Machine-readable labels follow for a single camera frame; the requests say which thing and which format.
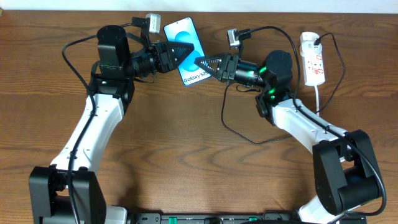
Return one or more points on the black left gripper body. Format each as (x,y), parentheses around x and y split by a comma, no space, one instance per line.
(157,51)

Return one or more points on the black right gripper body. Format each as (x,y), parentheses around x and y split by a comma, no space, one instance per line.
(230,72)

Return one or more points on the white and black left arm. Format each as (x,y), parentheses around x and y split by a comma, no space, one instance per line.
(68,191)

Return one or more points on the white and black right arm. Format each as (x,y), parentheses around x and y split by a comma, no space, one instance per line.
(348,181)

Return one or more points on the white charger adapter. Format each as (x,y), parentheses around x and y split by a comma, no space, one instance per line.
(308,48)

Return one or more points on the white power strip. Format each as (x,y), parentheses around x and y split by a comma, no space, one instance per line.
(313,67)

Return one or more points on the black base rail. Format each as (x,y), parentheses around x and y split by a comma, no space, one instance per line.
(158,218)

